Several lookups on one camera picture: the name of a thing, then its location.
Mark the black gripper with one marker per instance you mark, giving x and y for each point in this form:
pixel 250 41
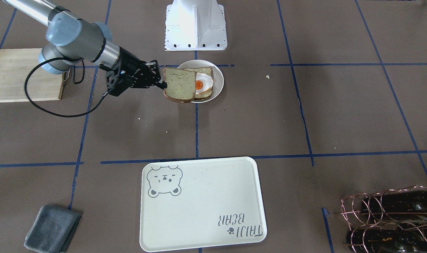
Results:
pixel 129 60

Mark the bread slice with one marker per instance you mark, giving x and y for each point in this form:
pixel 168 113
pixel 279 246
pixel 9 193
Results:
pixel 207 70
pixel 181 85

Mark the white bowl plate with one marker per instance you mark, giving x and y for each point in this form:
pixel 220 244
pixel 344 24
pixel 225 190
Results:
pixel 218 76

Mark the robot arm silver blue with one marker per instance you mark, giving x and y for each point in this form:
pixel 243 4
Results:
pixel 72 39

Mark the cream bear tray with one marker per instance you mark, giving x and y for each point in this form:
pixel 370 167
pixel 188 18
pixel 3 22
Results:
pixel 201 204

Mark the fried egg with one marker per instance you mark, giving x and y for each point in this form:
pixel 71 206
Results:
pixel 204 83

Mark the wooden cutting board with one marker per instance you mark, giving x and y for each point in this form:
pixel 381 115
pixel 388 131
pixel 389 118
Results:
pixel 15 65

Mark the grey folded cloth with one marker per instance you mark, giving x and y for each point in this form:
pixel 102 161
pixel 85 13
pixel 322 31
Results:
pixel 52 230

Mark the green wine bottle front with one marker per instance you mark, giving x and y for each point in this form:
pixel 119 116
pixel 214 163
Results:
pixel 374 239

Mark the green wine bottle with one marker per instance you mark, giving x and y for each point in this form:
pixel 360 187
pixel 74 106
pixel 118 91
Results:
pixel 400 206
pixel 374 239

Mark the green wine bottle middle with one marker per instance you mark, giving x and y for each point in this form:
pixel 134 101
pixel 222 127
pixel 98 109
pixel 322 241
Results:
pixel 400 206

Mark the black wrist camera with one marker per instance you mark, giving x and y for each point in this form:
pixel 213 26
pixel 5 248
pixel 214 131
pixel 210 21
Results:
pixel 117 82

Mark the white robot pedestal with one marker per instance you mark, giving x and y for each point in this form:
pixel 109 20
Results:
pixel 195 25

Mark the copper wire bottle rack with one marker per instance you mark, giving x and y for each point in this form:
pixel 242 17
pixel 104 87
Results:
pixel 351 211

